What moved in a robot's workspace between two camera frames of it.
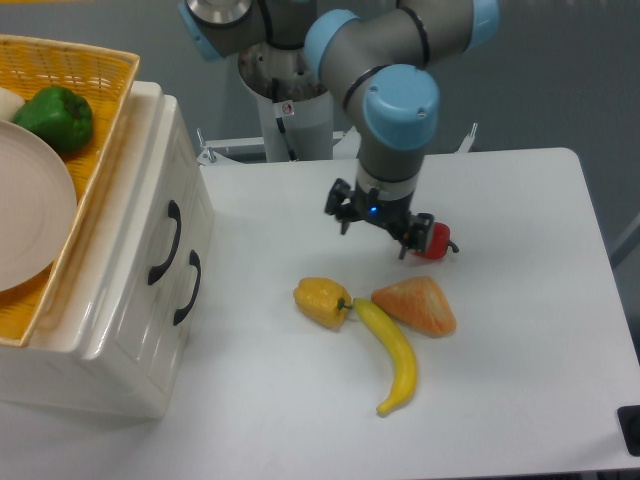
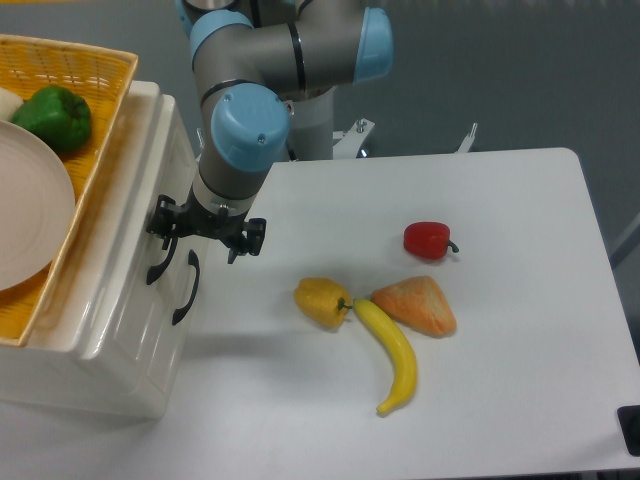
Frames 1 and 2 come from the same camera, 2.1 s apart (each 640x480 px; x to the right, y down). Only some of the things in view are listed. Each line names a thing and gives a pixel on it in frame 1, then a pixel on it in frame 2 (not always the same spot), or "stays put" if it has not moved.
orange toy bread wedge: [419, 304] stays put
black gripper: [391, 216] to [192, 219]
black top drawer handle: [174, 211] stays put
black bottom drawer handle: [195, 261] stays put
